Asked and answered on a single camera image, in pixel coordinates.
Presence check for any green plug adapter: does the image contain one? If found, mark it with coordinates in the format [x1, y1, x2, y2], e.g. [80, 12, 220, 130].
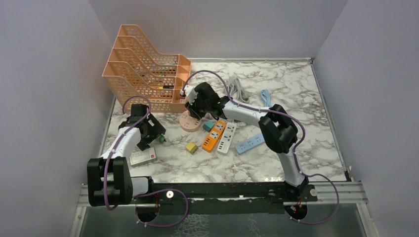
[155, 134, 166, 144]

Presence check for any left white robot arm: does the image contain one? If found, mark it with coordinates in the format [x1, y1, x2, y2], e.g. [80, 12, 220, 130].
[87, 104, 166, 210]

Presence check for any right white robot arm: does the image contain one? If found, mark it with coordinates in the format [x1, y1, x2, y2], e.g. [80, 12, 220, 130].
[180, 82, 308, 201]

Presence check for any teal cube plug adapter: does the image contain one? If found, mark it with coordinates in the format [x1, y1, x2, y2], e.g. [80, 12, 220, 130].
[203, 120, 215, 132]

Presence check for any yellow cube plug adapter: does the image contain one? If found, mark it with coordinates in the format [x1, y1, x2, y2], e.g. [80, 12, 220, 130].
[185, 142, 198, 154]

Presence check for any white red labelled box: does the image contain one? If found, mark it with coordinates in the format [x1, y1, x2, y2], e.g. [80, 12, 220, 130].
[129, 148, 157, 167]

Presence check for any round pink power strip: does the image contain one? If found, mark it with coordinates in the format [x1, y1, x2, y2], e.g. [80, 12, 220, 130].
[179, 111, 202, 132]

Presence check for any white power strip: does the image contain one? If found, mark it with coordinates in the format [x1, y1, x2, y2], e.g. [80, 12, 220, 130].
[216, 122, 237, 156]

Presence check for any orange power strip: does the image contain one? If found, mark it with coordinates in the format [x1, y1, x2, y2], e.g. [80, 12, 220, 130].
[202, 121, 226, 153]

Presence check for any blue power strip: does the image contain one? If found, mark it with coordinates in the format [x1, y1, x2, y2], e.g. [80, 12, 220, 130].
[235, 133, 265, 155]

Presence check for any orange mesh file organizer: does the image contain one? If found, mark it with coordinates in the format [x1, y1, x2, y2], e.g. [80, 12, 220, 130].
[102, 24, 191, 113]

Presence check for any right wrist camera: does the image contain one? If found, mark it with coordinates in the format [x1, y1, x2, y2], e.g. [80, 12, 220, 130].
[180, 85, 198, 105]

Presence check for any grey coiled cable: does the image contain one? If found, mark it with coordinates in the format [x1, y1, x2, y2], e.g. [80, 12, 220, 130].
[226, 77, 250, 104]

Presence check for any blue coiled cable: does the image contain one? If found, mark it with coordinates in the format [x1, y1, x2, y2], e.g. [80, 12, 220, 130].
[259, 89, 273, 109]

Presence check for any black mounting rail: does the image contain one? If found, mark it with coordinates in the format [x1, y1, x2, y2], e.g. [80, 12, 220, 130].
[131, 182, 318, 215]

